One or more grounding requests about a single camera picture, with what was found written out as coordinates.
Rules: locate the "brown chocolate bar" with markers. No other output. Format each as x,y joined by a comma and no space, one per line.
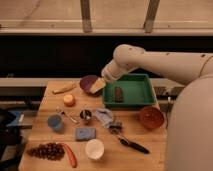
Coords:
118,93

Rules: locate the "yellow banana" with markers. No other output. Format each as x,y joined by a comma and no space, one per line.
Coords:
64,89

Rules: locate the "blue sponge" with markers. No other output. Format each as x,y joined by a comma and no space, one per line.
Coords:
85,134

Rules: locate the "red bowl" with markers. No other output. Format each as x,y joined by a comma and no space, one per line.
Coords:
151,117

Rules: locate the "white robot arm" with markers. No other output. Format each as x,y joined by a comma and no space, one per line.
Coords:
189,145

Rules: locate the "small metal cup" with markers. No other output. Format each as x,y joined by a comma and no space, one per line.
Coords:
86,116

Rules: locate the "black and blue chair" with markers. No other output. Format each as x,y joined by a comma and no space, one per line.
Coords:
9,135

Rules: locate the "white paper cup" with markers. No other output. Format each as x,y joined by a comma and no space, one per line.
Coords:
94,149

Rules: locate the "metal spoon wooden handle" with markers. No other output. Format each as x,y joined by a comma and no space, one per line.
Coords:
61,111

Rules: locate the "green plastic tray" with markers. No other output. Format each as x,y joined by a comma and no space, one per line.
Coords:
136,89

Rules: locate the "purple bowl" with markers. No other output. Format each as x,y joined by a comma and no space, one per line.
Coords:
86,83

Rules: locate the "small orange fruit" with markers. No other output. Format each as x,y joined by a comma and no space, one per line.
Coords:
69,100

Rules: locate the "bunch of dark grapes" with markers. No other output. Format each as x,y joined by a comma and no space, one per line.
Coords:
49,151

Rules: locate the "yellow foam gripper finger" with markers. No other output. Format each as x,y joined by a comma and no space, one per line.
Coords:
97,85

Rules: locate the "crumpled blue-grey cloth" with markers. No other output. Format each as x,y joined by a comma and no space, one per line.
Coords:
105,116

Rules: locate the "black handled knife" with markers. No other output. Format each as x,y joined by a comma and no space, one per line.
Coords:
134,146

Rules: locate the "blue plastic cup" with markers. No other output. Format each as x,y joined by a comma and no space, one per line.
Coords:
55,122

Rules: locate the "red chili pepper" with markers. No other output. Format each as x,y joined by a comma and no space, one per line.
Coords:
71,156

